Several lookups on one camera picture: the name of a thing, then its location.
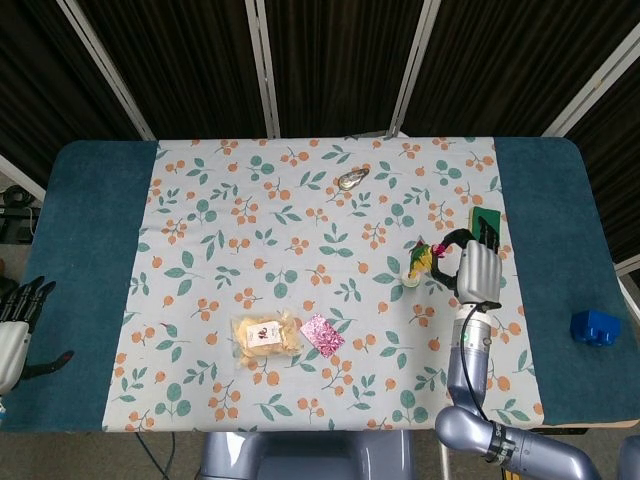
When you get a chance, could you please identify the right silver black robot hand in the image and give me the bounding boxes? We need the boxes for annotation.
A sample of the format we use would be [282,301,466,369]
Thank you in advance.
[431,214,504,307]

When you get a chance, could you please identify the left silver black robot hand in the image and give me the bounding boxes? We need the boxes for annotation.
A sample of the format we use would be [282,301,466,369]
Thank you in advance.
[0,276,76,396]

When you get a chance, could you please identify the yellow-green feathered toy shuttlecock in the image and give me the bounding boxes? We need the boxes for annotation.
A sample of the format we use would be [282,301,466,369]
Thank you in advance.
[402,238,450,290]

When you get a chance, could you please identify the floral fruit print tablecloth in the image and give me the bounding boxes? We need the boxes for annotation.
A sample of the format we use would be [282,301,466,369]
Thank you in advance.
[101,133,547,434]

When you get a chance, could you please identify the green yellow scouring sponge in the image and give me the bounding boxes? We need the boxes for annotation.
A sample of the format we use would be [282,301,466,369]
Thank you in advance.
[468,203,504,251]

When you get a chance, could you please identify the blue plastic block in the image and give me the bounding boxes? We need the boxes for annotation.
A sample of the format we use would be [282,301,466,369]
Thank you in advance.
[569,309,623,348]

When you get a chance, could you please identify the dark blue felt table cover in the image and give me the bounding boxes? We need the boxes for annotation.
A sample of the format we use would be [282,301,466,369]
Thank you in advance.
[0,135,640,435]

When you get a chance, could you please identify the oval dark metal ornament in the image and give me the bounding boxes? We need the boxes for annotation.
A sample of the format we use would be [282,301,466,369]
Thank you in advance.
[336,166,372,191]

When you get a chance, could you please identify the shiny pink patterned card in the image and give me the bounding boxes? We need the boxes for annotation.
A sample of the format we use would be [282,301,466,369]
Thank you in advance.
[298,313,347,358]

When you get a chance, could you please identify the clear bag of snacks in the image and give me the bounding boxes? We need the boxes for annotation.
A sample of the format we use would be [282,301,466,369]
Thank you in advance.
[229,309,307,370]

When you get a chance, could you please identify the blue-grey robot torso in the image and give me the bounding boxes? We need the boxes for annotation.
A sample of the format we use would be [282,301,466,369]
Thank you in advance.
[198,428,417,480]

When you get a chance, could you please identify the dark folding screen white frames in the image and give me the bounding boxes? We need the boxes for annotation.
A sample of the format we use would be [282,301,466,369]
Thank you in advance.
[0,0,640,274]

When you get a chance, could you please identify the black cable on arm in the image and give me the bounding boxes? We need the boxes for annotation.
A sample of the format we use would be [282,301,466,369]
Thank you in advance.
[460,307,497,431]

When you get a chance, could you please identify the black equipment with cables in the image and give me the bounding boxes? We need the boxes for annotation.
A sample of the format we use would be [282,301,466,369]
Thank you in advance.
[0,183,42,244]

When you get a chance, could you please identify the blue cable under table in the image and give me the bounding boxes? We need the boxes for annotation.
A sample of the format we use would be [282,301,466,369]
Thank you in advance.
[135,431,177,480]

